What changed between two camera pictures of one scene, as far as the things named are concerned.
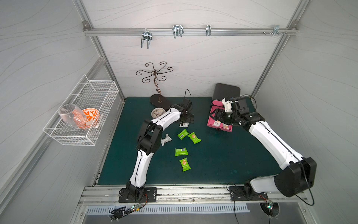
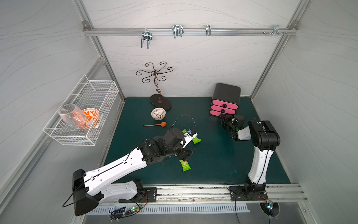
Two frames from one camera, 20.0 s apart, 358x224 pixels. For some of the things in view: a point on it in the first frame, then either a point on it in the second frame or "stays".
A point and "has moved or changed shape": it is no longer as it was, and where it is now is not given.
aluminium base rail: [96, 195] stays
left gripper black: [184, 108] -> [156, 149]
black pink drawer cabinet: [221, 92] has moved or changed shape
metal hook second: [177, 30] stays
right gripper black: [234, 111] -> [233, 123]
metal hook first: [148, 36] stays
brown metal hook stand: [159, 100] stays
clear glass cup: [72, 115] stays
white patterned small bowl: [157, 111] stays
